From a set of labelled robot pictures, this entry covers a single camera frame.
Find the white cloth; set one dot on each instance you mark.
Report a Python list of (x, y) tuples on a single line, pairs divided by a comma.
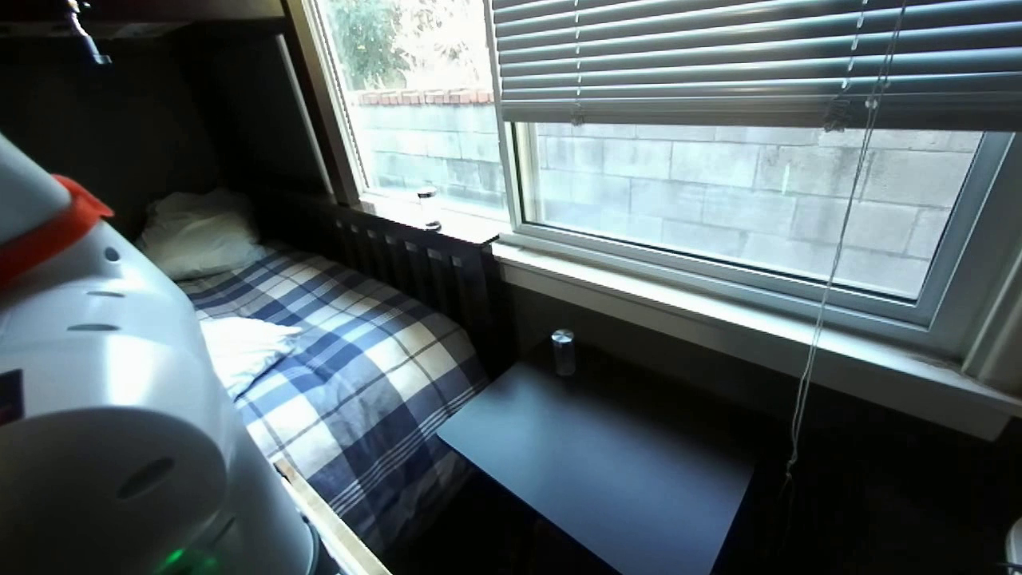
[(243, 347)]

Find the silver drink can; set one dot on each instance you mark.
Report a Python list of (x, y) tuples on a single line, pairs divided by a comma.
[(563, 352)]

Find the black side table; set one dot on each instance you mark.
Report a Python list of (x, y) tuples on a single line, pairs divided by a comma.
[(608, 467)]

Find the white slatted window blinds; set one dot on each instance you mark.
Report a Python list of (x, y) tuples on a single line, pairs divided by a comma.
[(744, 66)]

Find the dark wooden headboard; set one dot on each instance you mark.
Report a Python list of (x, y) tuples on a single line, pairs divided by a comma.
[(424, 265)]

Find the white pillow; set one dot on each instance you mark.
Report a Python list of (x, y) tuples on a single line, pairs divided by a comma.
[(203, 234)]

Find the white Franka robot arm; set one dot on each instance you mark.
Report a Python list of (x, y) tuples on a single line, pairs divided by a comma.
[(105, 372)]

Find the blue plaid bed blanket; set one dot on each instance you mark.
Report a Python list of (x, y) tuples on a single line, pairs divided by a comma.
[(363, 395)]

